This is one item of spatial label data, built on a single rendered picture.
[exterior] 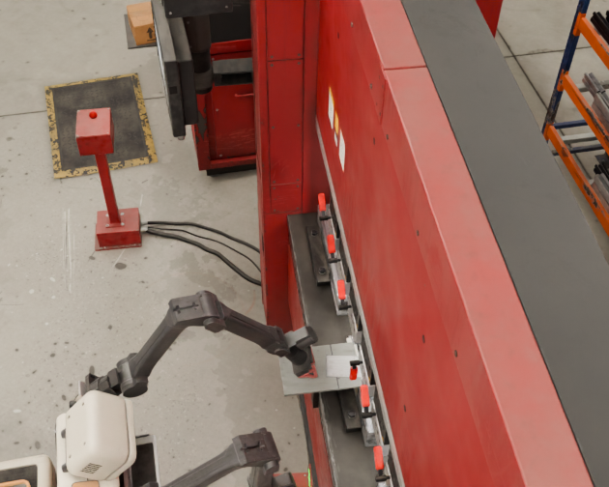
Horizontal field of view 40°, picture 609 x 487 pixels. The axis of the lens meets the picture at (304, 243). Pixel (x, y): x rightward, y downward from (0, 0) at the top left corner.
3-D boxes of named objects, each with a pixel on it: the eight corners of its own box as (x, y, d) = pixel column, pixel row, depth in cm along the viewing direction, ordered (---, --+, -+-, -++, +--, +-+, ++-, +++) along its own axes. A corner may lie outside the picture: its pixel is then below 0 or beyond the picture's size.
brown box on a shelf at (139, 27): (124, 15, 431) (120, -7, 422) (175, 11, 435) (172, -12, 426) (128, 49, 412) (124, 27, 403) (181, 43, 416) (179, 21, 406)
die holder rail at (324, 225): (317, 220, 351) (317, 204, 344) (331, 219, 352) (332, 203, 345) (337, 316, 318) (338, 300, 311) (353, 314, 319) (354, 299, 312)
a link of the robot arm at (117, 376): (103, 374, 257) (106, 390, 254) (128, 358, 253) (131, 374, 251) (125, 380, 264) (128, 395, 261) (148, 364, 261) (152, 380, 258)
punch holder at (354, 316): (346, 309, 283) (349, 278, 270) (371, 306, 283) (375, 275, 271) (355, 346, 273) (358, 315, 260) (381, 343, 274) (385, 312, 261)
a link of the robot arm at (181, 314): (172, 287, 232) (181, 318, 227) (215, 289, 240) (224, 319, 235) (111, 369, 259) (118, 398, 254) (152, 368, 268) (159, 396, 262)
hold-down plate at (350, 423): (331, 359, 305) (332, 355, 303) (346, 358, 306) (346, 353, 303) (345, 433, 285) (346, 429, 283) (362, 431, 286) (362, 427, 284)
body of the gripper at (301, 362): (308, 343, 284) (297, 333, 278) (313, 369, 277) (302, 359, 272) (292, 351, 286) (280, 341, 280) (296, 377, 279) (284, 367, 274)
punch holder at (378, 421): (369, 414, 256) (374, 384, 244) (397, 411, 257) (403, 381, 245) (380, 459, 246) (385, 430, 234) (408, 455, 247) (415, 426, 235)
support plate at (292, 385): (277, 352, 293) (277, 350, 292) (352, 343, 296) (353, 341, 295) (284, 396, 281) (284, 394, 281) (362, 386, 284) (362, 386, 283)
